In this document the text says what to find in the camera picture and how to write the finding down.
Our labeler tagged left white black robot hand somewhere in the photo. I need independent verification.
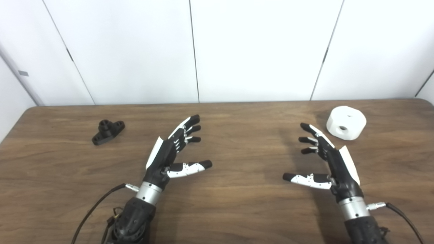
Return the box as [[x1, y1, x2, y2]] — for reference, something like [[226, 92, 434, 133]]
[[144, 115, 213, 190]]

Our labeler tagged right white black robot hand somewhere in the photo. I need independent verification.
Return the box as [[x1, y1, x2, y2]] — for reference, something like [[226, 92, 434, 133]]
[[283, 123, 364, 203]]

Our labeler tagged round white plastic piece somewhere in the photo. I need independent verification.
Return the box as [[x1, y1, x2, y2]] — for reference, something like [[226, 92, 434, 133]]
[[326, 106, 367, 141]]

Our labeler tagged black flanged holder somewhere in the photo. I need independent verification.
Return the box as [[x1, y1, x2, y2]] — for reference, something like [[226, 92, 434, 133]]
[[92, 119, 125, 146]]

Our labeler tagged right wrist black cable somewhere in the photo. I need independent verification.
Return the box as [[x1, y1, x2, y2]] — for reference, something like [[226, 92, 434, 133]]
[[366, 202, 425, 244]]

